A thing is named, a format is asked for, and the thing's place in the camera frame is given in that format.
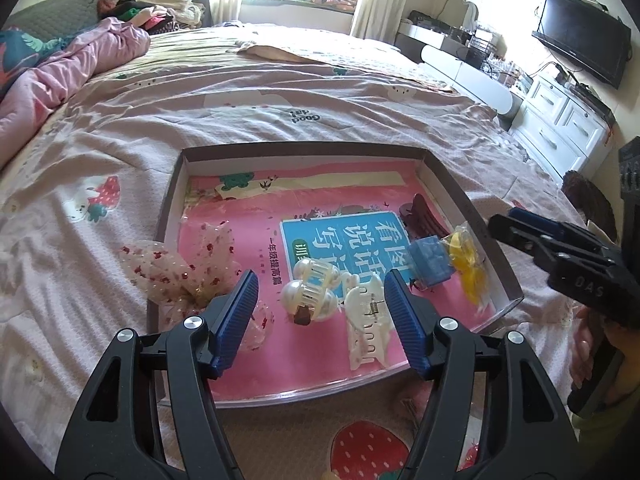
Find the person's right hand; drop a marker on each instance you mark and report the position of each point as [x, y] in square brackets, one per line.
[582, 345]

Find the polka dot fabric hair bow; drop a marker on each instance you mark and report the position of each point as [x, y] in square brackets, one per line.
[170, 270]

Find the heart shaped mirror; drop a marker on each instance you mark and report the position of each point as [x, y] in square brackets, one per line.
[457, 10]

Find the brown fuzzy object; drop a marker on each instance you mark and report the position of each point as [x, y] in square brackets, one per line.
[585, 195]

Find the dark red hair clip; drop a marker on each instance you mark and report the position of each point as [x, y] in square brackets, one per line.
[420, 215]

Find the beige folded cloth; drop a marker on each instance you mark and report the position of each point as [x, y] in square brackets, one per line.
[280, 50]

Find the pink quilt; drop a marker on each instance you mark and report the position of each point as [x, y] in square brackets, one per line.
[60, 70]

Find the small blue box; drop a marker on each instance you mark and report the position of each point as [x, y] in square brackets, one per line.
[432, 262]

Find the desk cosmetics clutter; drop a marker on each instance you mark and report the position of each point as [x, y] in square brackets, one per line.
[495, 55]

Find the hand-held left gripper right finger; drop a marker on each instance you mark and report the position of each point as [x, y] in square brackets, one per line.
[407, 320]

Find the pearl claw hair clip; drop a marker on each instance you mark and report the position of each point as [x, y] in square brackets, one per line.
[300, 295]

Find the grey pillow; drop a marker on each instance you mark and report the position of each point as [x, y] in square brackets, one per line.
[55, 12]

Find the pile of clothes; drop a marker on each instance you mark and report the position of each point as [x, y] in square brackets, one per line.
[165, 12]

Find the pink children's book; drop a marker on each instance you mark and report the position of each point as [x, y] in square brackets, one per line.
[280, 360]

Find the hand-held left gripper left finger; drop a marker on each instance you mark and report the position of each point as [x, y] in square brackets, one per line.
[235, 320]

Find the white claw hair clip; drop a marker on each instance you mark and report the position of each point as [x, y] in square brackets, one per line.
[365, 340]

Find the shallow grey cardboard box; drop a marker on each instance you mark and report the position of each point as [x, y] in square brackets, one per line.
[300, 165]

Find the yellow clear plastic packet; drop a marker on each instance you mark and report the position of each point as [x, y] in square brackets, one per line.
[462, 255]

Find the white vanity desk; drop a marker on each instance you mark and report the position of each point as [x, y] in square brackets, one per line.
[465, 72]

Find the black flat television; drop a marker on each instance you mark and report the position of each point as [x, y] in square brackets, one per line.
[580, 35]

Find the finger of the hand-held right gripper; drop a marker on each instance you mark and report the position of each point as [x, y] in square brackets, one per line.
[540, 221]
[560, 265]

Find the yellow green garment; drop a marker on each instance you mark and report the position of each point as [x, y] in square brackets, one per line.
[600, 437]

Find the black set-top box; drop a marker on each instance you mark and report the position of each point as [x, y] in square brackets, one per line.
[585, 92]

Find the floral dark pillow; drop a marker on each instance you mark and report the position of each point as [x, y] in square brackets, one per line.
[20, 45]

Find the white drawer dresser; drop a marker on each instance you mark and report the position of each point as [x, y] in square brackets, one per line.
[545, 115]

